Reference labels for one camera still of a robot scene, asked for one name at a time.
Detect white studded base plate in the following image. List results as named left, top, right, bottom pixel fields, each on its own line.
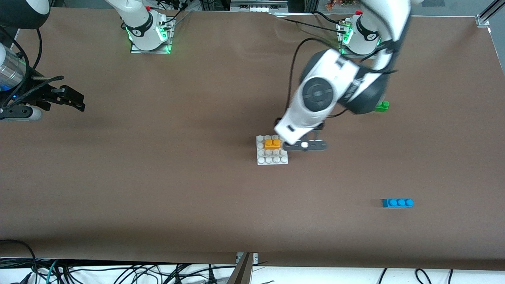
left=256, top=135, right=289, bottom=166

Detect blue three-stud block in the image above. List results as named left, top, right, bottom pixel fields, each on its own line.
left=382, top=198, right=414, bottom=208

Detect silver electronics box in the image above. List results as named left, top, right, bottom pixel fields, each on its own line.
left=230, top=0, right=290, bottom=13

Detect colourful small objects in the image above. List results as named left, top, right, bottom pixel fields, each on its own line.
left=325, top=0, right=357, bottom=10

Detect brown table cover sheet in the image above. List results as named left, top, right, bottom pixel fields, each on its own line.
left=0, top=8, right=505, bottom=271

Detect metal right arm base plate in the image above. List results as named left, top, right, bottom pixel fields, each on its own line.
left=130, top=39, right=173, bottom=54

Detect thick black cable loop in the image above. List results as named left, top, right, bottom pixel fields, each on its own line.
left=0, top=239, right=39, bottom=284

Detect grey support post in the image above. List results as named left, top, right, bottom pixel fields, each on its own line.
left=227, top=252, right=253, bottom=284

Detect teal cable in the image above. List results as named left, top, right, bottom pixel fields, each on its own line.
left=45, top=260, right=60, bottom=284

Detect aluminium frame profile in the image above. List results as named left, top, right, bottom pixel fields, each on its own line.
left=475, top=0, right=505, bottom=28

